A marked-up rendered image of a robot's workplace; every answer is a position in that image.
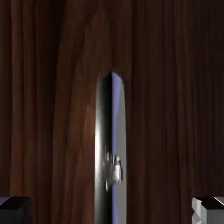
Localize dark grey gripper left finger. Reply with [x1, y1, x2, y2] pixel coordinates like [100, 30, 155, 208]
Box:
[0, 196, 33, 224]

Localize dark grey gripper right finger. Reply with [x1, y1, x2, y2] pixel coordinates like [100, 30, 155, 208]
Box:
[191, 196, 224, 224]

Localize dark wood drawer front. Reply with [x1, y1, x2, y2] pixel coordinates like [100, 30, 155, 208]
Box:
[0, 0, 224, 224]

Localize curved shiny metal handle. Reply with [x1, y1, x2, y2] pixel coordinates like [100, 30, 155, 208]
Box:
[94, 70, 127, 224]

